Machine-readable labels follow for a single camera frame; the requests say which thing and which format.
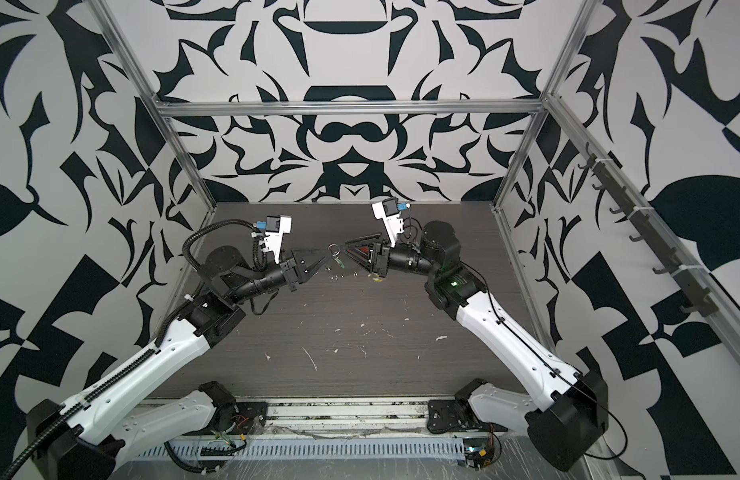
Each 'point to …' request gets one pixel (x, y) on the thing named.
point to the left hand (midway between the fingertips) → (332, 249)
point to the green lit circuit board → (478, 452)
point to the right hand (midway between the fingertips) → (346, 250)
